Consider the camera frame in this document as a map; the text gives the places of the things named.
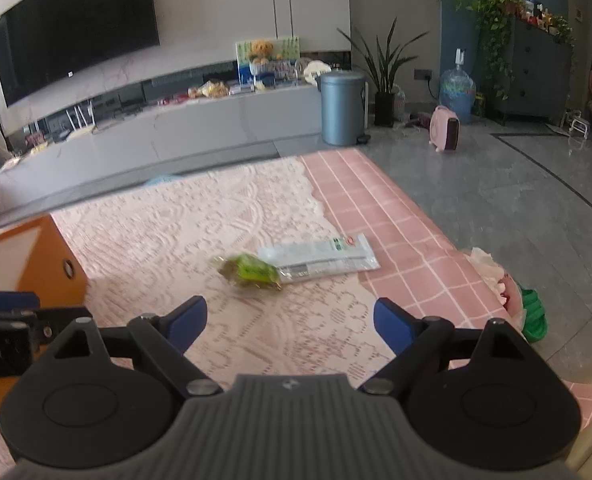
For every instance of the long grey tv cabinet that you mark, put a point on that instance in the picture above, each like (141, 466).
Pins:
(201, 120)

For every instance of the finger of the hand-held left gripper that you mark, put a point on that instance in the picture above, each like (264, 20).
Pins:
(46, 327)
(6, 300)

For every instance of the plush toy picture box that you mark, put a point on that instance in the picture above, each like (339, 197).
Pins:
(266, 57)

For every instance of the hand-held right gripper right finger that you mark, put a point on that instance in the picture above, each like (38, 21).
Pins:
(390, 322)

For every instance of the blue water jug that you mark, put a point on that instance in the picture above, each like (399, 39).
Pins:
(456, 92)

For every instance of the black wall television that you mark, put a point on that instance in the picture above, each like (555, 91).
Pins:
(76, 30)

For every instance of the green trailing vine plant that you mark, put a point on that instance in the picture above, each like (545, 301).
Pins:
(493, 15)

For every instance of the pink lace tablecloth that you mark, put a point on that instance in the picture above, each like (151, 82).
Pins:
(176, 230)

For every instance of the grey chest of drawers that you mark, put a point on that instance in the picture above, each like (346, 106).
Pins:
(533, 70)

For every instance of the green snack packet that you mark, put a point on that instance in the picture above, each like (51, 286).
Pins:
(248, 271)

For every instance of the blue grey trash can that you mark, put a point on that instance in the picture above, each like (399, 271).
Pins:
(343, 107)

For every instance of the orange cardboard box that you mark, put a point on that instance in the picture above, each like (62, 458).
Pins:
(36, 260)

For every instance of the green slipper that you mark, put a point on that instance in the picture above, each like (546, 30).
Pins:
(535, 317)

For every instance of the small white stool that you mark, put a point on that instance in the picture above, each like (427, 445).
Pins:
(579, 126)

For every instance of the pink checked tablecloth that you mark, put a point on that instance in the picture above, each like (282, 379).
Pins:
(390, 220)

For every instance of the light blue cloth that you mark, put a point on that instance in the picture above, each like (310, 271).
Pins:
(163, 179)

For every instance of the white round plate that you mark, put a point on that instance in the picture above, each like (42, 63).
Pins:
(317, 71)

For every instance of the pink space heater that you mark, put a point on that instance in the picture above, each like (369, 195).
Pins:
(444, 127)

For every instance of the potted long-leaf plant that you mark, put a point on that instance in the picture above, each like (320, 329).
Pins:
(384, 107)

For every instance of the dark wall socket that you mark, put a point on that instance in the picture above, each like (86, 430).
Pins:
(422, 74)

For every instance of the yellow snack bags on cabinet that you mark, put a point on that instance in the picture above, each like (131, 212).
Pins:
(210, 90)

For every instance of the white snack packet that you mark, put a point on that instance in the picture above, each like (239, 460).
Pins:
(321, 258)

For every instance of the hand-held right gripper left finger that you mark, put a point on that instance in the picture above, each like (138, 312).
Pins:
(188, 322)

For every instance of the pink white fluffy cloth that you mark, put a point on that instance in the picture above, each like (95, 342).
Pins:
(493, 272)

